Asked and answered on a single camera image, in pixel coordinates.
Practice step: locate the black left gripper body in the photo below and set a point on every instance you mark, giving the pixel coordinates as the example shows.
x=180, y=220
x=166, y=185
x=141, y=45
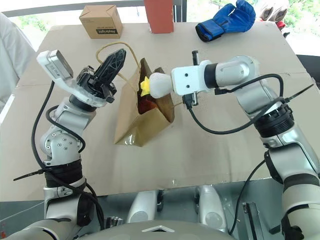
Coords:
x=93, y=83

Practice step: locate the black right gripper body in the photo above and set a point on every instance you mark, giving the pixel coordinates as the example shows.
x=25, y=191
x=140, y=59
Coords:
x=190, y=100

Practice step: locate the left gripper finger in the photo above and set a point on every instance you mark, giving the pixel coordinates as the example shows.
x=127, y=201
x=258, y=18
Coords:
x=117, y=63
x=105, y=66

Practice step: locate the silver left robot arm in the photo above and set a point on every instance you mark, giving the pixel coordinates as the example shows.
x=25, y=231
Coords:
x=63, y=120

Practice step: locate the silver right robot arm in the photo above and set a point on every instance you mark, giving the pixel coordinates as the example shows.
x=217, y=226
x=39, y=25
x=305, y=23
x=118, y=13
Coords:
x=250, y=75

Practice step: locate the yellow plush toy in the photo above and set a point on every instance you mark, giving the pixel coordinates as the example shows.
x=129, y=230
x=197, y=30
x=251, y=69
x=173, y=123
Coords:
x=145, y=86

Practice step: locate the dark red plush toy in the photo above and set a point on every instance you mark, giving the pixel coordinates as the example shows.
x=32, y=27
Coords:
x=147, y=106

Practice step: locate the brown paper bag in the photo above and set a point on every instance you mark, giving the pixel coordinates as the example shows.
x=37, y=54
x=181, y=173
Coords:
x=140, y=127

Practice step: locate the brown white plush toy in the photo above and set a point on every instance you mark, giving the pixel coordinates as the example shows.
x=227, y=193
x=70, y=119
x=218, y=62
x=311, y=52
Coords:
x=272, y=13

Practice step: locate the small brown cardboard box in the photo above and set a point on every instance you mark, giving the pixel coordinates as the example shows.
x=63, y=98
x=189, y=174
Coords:
x=100, y=21

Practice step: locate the brown cardboard sheet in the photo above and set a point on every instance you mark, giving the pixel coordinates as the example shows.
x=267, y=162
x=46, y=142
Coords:
x=200, y=155

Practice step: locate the tall red box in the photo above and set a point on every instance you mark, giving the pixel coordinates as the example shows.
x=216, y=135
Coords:
x=160, y=17

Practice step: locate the white fabric cover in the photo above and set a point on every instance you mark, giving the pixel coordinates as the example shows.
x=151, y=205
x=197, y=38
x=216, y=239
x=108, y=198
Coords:
x=12, y=50

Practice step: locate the blue boxing glove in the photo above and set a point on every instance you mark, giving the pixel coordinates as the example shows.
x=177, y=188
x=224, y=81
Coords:
x=230, y=21

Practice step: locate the silver right robot leg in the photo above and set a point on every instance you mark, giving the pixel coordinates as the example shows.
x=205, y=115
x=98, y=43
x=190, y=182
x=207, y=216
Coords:
x=211, y=207

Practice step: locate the silver robot leg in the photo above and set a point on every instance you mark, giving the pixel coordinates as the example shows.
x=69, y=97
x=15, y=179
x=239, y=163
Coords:
x=211, y=207
x=141, y=207

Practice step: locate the silver left robot leg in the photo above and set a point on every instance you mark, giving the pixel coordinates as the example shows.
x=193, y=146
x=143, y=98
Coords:
x=141, y=207

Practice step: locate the black flat object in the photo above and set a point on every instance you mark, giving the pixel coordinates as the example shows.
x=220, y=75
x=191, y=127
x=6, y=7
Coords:
x=310, y=65

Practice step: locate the grey robot torso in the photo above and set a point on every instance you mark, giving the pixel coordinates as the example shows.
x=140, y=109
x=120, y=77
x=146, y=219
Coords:
x=150, y=232

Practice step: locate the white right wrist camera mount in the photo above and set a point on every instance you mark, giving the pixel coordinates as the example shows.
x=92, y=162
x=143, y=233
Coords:
x=185, y=82

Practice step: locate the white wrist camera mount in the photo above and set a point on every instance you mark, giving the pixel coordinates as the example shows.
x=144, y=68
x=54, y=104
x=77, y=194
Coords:
x=185, y=82
x=47, y=62

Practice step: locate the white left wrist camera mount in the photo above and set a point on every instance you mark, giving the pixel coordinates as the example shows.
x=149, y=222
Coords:
x=47, y=62

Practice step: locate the black metal frame bar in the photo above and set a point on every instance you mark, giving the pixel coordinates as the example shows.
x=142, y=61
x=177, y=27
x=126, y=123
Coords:
x=252, y=220

